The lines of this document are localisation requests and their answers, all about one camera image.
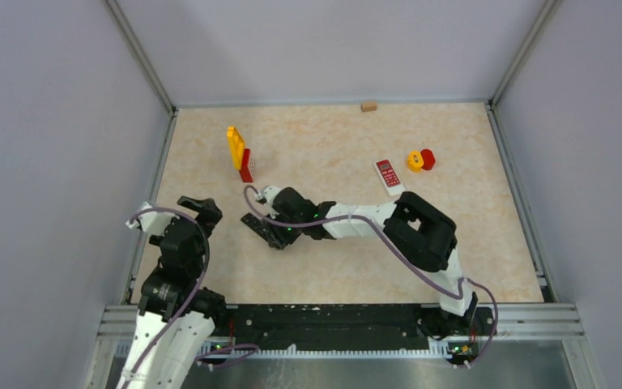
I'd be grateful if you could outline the black remote control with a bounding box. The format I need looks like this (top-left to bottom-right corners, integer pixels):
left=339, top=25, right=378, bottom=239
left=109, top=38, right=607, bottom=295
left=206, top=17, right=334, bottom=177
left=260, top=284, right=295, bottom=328
left=241, top=212, right=271, bottom=242

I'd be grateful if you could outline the white remote control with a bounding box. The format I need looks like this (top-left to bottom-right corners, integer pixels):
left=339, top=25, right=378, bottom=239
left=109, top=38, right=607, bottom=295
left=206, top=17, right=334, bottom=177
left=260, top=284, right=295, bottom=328
left=373, top=159, right=406, bottom=196

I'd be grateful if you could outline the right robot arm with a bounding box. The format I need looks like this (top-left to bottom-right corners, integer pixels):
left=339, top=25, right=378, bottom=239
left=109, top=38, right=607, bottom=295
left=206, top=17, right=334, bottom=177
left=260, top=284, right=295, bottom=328
left=255, top=186, right=477, bottom=334

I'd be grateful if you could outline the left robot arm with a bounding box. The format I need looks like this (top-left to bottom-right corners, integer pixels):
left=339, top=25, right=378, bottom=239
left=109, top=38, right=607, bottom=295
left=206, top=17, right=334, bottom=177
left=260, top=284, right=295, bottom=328
left=117, top=196, right=228, bottom=388

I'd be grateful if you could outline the yellow toy block plate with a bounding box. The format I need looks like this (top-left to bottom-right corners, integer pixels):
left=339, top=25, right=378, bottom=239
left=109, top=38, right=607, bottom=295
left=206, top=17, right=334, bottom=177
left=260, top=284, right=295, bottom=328
left=227, top=126, right=246, bottom=170

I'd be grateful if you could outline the small wooden block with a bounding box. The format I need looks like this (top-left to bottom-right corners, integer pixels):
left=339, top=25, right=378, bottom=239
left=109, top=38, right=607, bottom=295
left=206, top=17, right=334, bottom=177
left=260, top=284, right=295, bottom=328
left=360, top=101, right=377, bottom=113

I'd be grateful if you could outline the yellow round toy block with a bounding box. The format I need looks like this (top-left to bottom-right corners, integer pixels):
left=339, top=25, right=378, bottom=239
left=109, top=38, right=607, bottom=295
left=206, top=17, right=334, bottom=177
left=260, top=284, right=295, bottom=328
left=407, top=151, right=424, bottom=173

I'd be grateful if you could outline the red round toy block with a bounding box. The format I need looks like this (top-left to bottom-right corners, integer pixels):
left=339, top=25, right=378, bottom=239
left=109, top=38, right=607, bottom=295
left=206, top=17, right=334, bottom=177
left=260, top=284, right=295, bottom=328
left=420, top=148, right=437, bottom=171

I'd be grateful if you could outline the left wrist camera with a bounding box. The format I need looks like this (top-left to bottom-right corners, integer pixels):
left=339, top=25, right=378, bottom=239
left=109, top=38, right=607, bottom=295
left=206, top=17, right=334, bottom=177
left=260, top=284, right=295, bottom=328
left=126, top=202, right=177, bottom=237

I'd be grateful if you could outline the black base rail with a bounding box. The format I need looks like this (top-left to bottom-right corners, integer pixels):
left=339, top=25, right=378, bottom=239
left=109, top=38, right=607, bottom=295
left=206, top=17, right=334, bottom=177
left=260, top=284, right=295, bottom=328
left=206, top=300, right=498, bottom=365

